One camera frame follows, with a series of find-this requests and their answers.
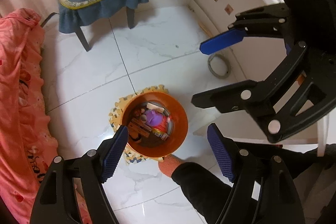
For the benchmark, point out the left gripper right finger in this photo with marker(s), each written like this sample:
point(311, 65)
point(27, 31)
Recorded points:
point(260, 193)

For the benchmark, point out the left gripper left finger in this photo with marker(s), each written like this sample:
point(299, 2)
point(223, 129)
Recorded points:
point(56, 199)

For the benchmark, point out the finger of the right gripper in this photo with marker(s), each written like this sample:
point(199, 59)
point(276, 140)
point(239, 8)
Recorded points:
point(227, 98)
point(236, 32)

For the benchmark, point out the purple ribbed cup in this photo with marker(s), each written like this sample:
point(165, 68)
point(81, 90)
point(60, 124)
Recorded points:
point(151, 118)

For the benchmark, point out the orange trash bin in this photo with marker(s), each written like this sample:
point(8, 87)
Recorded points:
point(161, 140)

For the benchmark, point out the person's dark clothing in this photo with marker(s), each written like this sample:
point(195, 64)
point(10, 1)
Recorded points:
point(314, 178)

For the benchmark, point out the pink floral bed cover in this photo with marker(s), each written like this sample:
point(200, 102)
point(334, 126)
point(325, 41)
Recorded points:
point(27, 148)

